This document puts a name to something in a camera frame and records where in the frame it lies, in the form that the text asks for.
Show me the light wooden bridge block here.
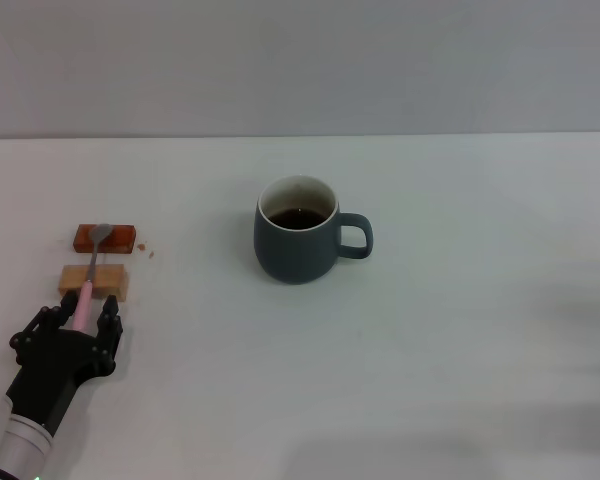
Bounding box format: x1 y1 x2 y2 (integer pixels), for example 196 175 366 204
58 264 130 304

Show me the dark coffee liquid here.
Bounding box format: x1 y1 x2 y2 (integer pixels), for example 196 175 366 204
268 208 330 230

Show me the grey ceramic mug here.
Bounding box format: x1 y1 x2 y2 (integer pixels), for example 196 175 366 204
252 174 375 286

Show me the red-brown wooden block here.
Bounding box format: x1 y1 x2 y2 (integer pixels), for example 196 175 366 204
73 223 137 255

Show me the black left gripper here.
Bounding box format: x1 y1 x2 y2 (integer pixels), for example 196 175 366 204
5 292 126 437

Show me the pink handled metal spoon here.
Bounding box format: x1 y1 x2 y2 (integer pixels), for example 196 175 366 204
71 223 114 332

